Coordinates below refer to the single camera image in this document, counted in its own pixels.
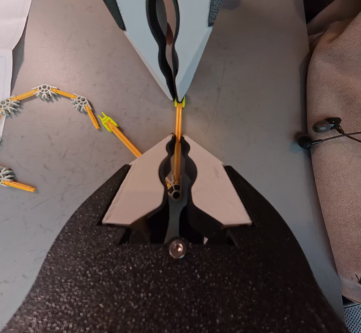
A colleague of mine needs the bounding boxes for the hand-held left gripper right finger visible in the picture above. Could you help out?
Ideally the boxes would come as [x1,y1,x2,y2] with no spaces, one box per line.
[179,135,252,244]

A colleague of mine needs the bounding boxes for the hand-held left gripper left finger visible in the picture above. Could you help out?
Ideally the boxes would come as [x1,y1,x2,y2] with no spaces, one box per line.
[102,134,177,244]

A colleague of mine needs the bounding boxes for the short yellow rod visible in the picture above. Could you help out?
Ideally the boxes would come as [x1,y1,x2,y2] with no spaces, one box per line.
[52,88,77,99]
[11,90,37,102]
[85,106,101,130]
[2,180,36,193]

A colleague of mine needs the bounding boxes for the grey snowflake connector piece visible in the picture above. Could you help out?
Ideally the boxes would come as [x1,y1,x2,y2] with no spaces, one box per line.
[32,84,60,101]
[0,166,16,187]
[0,98,21,117]
[71,95,93,113]

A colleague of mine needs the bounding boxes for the grey mesh cloth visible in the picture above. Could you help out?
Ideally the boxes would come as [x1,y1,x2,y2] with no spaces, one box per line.
[342,295,361,333]

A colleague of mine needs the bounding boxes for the black wired earphones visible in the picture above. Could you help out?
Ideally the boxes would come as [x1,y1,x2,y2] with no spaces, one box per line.
[297,117,361,150]

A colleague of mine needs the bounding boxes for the white building instruction sheet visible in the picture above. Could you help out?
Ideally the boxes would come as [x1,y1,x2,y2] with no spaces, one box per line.
[0,0,38,139]

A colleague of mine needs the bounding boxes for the grey wedge connector piece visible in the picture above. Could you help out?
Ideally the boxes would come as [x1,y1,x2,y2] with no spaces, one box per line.
[165,175,185,201]

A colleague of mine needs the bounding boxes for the long yellow rod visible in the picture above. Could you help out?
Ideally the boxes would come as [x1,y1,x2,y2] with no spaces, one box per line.
[173,106,184,184]
[111,124,171,189]

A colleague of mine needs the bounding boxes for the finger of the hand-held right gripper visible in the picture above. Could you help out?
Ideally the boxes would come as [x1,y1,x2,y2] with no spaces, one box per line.
[166,0,214,100]
[107,0,175,102]

